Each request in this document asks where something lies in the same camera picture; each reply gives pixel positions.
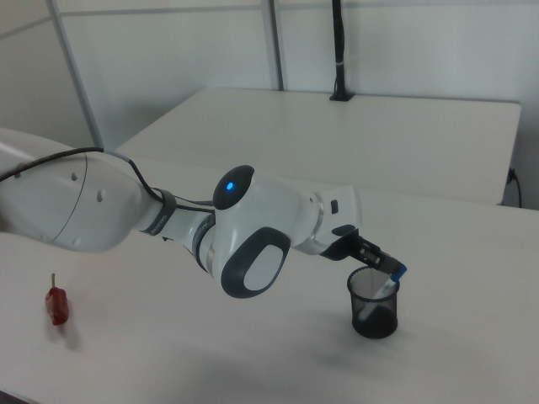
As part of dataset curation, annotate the white marker with blue cap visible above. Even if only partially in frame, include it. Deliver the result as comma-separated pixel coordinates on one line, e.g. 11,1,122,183
360,263,408,323

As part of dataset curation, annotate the white neighbouring table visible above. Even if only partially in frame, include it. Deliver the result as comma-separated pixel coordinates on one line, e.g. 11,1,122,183
115,87,523,207

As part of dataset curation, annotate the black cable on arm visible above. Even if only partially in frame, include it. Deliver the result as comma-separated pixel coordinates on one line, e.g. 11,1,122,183
0,146,216,212

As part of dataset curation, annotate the red chili pepper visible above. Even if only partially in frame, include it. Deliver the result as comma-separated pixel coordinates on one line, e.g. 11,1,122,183
45,273,70,327

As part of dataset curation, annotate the black mesh pen cup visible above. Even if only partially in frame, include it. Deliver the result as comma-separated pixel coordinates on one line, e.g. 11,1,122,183
346,267,401,339

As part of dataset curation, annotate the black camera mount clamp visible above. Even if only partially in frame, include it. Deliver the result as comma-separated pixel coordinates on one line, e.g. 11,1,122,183
328,0,355,103

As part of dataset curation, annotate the black hanging cable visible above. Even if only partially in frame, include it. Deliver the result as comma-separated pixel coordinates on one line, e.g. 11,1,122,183
508,167,524,208

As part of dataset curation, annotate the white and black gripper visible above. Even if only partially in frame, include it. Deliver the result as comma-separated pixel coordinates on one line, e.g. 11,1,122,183
312,183,402,275

